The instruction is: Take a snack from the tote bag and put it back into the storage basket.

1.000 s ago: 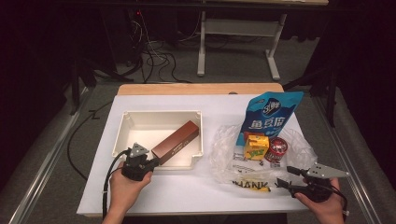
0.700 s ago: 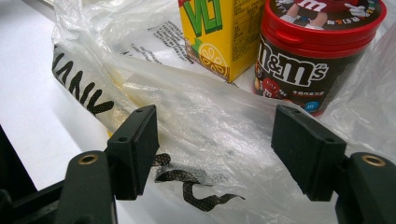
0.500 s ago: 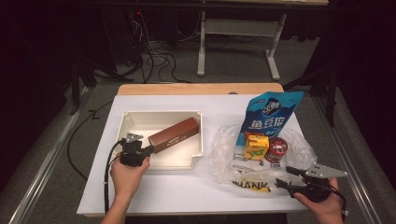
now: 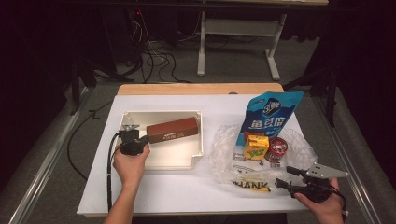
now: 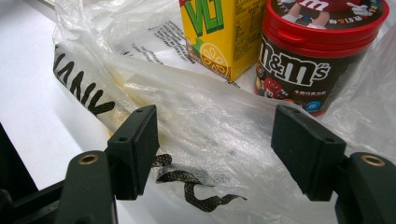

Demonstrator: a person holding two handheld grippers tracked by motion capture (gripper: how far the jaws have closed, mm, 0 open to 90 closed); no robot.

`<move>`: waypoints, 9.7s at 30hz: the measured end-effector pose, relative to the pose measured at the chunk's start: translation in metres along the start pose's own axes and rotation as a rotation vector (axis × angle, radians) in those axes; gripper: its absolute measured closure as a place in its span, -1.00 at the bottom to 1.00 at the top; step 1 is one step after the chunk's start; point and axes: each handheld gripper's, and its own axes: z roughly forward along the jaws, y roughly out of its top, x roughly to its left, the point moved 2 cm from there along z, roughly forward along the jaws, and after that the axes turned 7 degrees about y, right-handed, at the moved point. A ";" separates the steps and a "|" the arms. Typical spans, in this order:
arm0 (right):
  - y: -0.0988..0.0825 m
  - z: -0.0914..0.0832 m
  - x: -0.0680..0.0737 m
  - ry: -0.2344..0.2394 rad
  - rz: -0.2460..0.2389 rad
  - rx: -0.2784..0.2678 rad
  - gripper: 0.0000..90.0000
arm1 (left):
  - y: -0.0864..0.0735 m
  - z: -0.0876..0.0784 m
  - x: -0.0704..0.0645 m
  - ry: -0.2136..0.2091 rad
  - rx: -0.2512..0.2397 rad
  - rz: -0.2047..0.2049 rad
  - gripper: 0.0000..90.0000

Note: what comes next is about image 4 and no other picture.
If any person's left hand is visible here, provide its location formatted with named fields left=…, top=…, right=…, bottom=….
left=112, top=143, right=151, bottom=189

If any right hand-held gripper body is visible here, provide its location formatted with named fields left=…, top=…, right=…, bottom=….
left=289, top=161, right=349, bottom=203

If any red round can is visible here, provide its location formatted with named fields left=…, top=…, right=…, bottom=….
left=264, top=136, right=289, bottom=163

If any tangle of floor cables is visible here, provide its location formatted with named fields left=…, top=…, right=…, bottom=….
left=124, top=12, right=191, bottom=84

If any blue snack pouch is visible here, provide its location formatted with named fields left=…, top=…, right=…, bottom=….
left=235, top=91, right=304, bottom=147

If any yellow drink carton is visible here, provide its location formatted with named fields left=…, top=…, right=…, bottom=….
left=242, top=133, right=270, bottom=161

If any white metal desk frame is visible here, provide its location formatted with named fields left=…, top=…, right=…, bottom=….
left=196, top=0, right=330, bottom=81

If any black stand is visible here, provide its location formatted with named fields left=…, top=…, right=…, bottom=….
left=283, top=66, right=340, bottom=128
left=68, top=55, right=134, bottom=116

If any white plastic bin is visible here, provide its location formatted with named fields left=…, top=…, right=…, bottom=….
left=116, top=110, right=204, bottom=171

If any long brown box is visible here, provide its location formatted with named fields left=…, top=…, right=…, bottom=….
left=146, top=117, right=200, bottom=145

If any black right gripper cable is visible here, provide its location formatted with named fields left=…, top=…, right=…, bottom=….
left=330, top=183, right=349, bottom=222

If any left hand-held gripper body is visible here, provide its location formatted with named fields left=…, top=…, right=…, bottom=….
left=118, top=124, right=144, bottom=157

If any black floor cable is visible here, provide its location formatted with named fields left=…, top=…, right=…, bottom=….
left=66, top=101, right=113, bottom=182

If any metal floor rail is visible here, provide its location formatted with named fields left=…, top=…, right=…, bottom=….
left=8, top=87, right=92, bottom=224
left=311, top=92, right=390, bottom=224

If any person's right hand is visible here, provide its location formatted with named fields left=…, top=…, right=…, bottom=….
left=293, top=177, right=344, bottom=218

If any clear plastic bag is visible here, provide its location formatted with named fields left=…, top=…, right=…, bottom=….
left=208, top=123, right=318, bottom=192

